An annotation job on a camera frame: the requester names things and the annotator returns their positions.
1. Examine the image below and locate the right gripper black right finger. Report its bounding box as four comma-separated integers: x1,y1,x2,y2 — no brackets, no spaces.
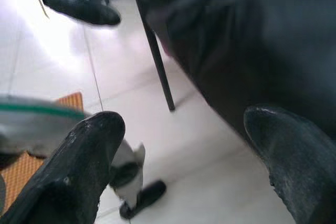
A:
243,104,336,224

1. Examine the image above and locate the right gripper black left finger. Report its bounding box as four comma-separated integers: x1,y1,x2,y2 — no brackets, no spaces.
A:
0,111,126,224

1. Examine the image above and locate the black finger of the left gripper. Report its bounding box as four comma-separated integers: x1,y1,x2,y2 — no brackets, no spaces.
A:
38,0,121,27

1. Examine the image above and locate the grey right robot foot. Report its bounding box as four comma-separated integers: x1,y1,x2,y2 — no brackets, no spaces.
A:
109,141,167,220

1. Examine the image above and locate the orange woven mat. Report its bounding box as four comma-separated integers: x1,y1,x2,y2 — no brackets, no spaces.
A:
0,90,85,210

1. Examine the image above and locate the round glass table top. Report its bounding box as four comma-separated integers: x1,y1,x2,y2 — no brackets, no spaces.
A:
0,94,91,156

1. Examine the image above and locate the black metal table leg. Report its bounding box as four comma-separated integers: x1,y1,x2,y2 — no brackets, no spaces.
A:
134,0,176,111

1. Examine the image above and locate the black table cloth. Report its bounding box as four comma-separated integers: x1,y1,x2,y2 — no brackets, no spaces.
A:
119,0,336,156

